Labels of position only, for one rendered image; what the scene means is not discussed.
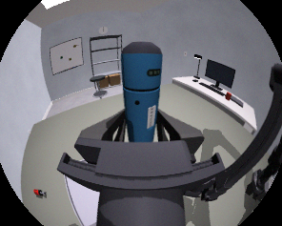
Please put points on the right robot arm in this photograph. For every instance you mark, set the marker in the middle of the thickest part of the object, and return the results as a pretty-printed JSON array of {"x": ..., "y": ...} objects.
[{"x": 259, "y": 146}]

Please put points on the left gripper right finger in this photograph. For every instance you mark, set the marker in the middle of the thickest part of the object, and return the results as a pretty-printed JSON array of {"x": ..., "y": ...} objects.
[{"x": 178, "y": 130}]

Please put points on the dark blue electric nut driver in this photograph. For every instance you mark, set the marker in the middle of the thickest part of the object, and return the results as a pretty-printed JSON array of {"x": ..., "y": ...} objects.
[{"x": 141, "y": 64}]

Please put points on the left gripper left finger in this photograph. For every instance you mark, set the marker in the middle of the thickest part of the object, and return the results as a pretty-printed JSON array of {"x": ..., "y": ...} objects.
[{"x": 106, "y": 128}]

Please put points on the white shallow rectangular tray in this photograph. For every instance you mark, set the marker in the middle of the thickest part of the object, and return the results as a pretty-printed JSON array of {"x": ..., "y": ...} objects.
[{"x": 84, "y": 202}]

